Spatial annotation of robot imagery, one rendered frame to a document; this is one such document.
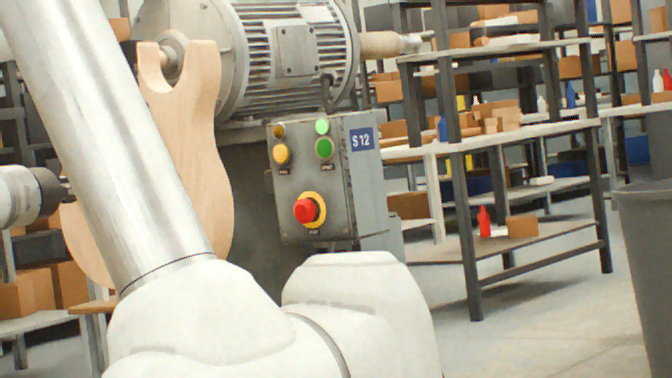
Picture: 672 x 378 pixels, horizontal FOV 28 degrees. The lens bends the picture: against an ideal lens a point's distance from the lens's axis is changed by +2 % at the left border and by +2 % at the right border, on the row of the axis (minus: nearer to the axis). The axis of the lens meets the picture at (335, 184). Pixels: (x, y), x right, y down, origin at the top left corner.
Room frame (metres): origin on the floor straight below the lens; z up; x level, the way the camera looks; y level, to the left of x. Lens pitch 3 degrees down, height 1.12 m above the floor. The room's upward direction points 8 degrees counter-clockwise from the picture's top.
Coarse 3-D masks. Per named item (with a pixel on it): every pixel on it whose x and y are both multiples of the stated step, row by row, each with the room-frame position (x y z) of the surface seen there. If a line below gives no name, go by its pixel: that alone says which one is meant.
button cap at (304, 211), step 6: (294, 204) 2.10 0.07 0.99; (300, 204) 2.09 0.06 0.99; (306, 204) 2.08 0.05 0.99; (312, 204) 2.08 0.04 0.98; (294, 210) 2.10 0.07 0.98; (300, 210) 2.09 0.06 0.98; (306, 210) 2.08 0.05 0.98; (312, 210) 2.08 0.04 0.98; (300, 216) 2.09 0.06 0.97; (306, 216) 2.08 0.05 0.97; (312, 216) 2.08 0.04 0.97; (300, 222) 2.10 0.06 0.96; (306, 222) 2.09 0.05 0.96
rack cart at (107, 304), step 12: (96, 300) 5.69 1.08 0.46; (108, 300) 5.61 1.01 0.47; (120, 300) 5.57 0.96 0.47; (72, 312) 5.55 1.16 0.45; (84, 312) 5.51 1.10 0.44; (96, 312) 5.48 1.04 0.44; (108, 312) 5.44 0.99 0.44; (84, 324) 5.56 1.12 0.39; (84, 336) 5.57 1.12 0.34; (84, 348) 5.57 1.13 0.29; (96, 348) 5.59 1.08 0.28; (96, 360) 5.58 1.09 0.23; (96, 372) 5.57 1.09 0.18
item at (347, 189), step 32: (288, 128) 2.12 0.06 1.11; (352, 128) 2.08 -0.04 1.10; (288, 160) 2.12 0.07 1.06; (320, 160) 2.09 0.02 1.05; (352, 160) 2.07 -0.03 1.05; (288, 192) 2.13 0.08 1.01; (320, 192) 2.09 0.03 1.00; (352, 192) 2.07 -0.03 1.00; (384, 192) 2.13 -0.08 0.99; (288, 224) 2.14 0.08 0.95; (320, 224) 2.10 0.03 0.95; (352, 224) 2.06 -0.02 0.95; (384, 224) 2.12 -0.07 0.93
